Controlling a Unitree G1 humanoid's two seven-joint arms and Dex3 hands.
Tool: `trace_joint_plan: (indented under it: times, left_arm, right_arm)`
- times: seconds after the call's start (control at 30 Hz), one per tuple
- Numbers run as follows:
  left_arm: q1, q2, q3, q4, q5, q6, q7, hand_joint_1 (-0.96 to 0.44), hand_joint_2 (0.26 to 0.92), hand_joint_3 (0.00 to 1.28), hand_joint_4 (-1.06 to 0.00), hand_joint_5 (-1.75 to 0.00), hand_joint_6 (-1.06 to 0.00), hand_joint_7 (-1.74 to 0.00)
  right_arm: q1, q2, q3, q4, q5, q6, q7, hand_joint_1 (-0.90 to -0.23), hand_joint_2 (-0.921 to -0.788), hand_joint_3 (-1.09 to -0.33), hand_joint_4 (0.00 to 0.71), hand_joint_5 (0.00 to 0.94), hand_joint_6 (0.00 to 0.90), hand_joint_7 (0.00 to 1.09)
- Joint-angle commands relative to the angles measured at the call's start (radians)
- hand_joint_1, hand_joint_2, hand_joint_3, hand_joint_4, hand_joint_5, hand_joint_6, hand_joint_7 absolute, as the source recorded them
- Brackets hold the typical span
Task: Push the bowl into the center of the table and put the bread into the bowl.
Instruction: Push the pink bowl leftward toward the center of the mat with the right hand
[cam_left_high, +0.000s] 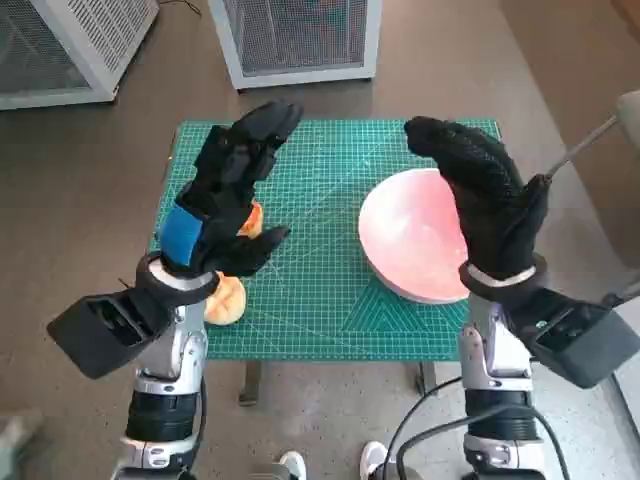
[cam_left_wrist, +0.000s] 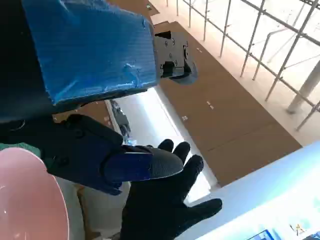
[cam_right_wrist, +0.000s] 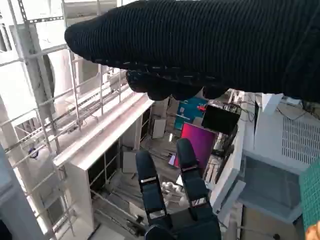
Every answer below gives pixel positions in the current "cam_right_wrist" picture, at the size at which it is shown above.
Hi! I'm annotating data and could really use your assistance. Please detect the black monitor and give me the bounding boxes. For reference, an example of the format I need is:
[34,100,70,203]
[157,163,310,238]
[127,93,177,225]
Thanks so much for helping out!
[201,104,241,135]

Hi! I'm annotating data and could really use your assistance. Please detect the round toy bread bun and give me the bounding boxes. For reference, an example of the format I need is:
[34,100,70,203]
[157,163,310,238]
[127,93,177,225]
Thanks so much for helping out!
[305,223,320,240]

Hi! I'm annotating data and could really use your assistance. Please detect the black left hand blue tape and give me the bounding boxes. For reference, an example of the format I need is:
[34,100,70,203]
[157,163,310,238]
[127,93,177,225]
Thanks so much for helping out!
[135,138,223,240]

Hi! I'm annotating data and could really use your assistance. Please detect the green cutting mat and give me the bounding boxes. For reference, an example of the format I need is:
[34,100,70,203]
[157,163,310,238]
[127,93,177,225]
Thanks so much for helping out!
[299,163,320,235]

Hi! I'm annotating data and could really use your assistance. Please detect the white cabinet with perforated side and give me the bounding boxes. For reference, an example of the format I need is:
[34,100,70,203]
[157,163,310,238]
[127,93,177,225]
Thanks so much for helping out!
[239,93,320,225]

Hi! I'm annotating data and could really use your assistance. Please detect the black knitted gloved right hand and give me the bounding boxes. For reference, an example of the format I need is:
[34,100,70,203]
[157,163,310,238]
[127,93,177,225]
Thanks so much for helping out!
[63,0,320,103]

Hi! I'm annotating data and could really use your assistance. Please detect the teal blue poster board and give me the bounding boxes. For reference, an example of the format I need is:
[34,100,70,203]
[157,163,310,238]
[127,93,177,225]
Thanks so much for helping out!
[174,97,208,131]

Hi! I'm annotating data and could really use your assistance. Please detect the white shelf unit dark panels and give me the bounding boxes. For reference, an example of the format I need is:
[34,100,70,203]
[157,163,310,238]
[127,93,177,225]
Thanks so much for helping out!
[53,96,155,232]

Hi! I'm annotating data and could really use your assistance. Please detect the pink lit monitor screen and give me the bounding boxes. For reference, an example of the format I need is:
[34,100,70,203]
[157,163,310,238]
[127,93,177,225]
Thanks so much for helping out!
[180,122,217,169]

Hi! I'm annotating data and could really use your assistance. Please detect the metal strut ceiling frame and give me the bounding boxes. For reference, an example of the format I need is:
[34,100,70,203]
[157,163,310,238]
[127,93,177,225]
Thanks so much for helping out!
[0,0,133,240]

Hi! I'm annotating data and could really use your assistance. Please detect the white panel board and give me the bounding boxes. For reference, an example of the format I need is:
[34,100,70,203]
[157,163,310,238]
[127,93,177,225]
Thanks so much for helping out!
[121,151,138,174]
[151,118,167,140]

